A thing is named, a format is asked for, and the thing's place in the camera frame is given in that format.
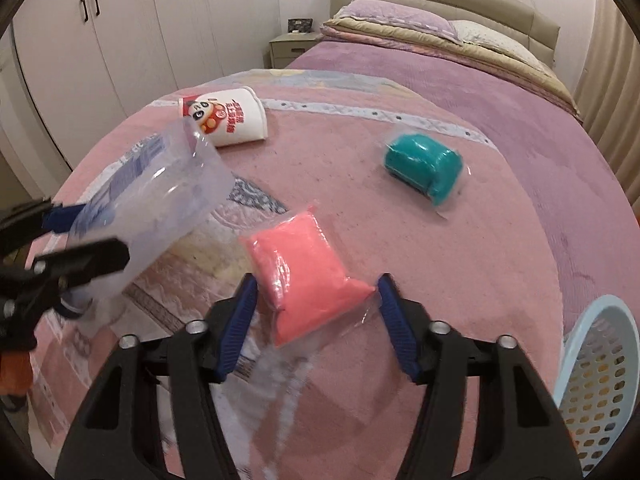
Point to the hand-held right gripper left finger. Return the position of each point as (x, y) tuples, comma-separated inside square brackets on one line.
[(240, 330)]

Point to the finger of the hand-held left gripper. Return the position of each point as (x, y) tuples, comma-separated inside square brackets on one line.
[(55, 217), (85, 260)]

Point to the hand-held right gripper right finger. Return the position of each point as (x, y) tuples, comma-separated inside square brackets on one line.
[(397, 330)]

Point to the pink packet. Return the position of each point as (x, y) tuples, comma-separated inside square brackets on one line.
[(300, 270)]

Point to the clear plastic bottle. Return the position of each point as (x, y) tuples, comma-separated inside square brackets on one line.
[(165, 200)]

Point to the light blue plastic basket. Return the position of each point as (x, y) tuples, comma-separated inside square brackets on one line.
[(595, 310)]

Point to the orange cloth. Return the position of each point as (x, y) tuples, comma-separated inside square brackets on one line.
[(12, 375)]

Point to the pink printed blanket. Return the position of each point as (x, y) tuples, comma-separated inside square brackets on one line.
[(375, 240)]

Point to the teal sealed packet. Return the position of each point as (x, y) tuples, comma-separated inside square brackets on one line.
[(425, 165)]

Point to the white wardrobe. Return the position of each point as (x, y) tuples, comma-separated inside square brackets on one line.
[(125, 35)]

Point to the white cartoon paper cup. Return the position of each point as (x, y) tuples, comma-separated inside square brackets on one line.
[(235, 117)]

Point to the purple bed cover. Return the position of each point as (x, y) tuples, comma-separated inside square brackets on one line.
[(550, 160)]

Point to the beige nightstand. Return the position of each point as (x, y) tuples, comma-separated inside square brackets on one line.
[(290, 47)]

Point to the beige folded quilt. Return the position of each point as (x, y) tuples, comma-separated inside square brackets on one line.
[(540, 80)]

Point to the white patterned pillow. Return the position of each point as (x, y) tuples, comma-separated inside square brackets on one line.
[(490, 35)]

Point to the purple pillow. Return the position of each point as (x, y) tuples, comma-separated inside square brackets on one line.
[(395, 17)]

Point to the beige curtain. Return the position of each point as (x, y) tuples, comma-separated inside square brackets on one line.
[(615, 85)]

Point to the small dark frame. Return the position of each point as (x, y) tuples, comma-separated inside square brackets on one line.
[(300, 25)]

